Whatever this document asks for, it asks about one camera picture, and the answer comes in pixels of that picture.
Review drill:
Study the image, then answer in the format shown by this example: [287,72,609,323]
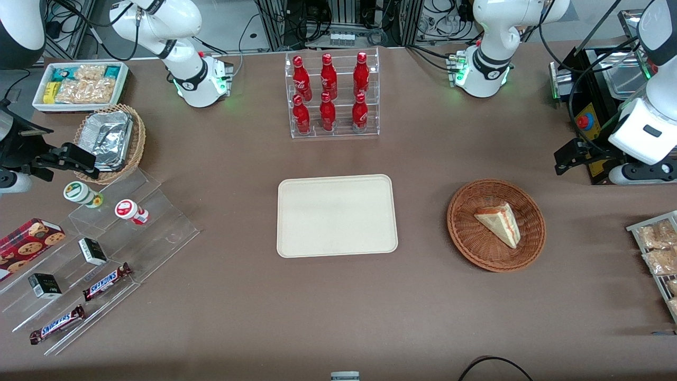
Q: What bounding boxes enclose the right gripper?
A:
[0,103,101,194]

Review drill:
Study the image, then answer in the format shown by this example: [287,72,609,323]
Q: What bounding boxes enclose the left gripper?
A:
[554,98,677,186]

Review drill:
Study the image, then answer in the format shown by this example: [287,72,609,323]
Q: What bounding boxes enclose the triangular sandwich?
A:
[473,202,522,249]

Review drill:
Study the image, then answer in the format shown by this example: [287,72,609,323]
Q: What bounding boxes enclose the light oval wicker basket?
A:
[73,104,147,185]

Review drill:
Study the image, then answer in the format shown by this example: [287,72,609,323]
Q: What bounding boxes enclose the brown round wicker basket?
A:
[447,179,546,273]

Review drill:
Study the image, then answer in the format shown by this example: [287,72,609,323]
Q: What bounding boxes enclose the tray of packaged pastries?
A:
[626,210,677,324]

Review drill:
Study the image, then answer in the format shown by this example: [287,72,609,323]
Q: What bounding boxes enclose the cream plastic tray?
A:
[277,174,399,259]

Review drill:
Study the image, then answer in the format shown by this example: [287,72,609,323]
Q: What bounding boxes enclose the green lid yogurt cup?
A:
[63,181,104,208]

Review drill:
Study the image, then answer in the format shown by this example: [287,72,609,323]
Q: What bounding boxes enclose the stacked aluminium foil containers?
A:
[79,111,133,173]

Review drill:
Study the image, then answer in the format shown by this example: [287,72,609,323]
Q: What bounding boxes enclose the white rectangular snack bin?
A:
[32,61,130,113]

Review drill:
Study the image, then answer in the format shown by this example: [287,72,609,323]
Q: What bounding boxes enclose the large clear cracker bag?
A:
[56,78,116,104]

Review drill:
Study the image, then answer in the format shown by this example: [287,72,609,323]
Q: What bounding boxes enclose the red lid yogurt cup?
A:
[115,199,150,225]

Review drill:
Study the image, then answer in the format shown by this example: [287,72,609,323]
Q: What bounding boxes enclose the red cookie box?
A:
[0,218,66,271]

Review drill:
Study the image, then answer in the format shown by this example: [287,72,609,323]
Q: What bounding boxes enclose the black food warmer cabinet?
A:
[549,10,677,186]

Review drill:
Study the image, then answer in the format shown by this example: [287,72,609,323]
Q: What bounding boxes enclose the small black carton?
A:
[28,273,62,300]
[78,238,108,266]

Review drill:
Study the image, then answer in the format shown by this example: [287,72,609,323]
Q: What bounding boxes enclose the steel warmer pan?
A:
[600,50,652,100]

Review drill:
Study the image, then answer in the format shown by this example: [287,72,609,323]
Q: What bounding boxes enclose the small clear cracker bag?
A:
[74,63,106,81]

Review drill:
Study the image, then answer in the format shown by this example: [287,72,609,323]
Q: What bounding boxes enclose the clear bag of pastries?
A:
[642,248,677,276]
[636,220,677,249]

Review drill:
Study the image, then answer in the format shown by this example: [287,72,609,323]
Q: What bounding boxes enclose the clear acrylic stepped display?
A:
[0,168,200,356]

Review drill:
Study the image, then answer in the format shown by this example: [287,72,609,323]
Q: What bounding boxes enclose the snickers chocolate bar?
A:
[29,305,86,346]
[82,262,133,302]

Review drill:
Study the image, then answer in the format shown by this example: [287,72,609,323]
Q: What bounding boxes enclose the red cola bottle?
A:
[352,92,369,133]
[319,92,337,132]
[353,51,370,98]
[292,55,313,102]
[321,53,338,101]
[292,94,311,135]

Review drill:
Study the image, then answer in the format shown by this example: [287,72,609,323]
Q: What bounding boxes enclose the clear acrylic bottle rack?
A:
[285,47,380,139]

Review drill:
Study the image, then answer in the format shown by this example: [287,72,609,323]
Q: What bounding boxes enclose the black cable loop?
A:
[458,356,535,381]

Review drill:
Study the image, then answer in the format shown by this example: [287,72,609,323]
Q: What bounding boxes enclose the thin black table cable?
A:
[233,13,262,75]

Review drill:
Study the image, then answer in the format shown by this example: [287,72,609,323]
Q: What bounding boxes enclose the aluminium profile frame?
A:
[254,0,424,51]

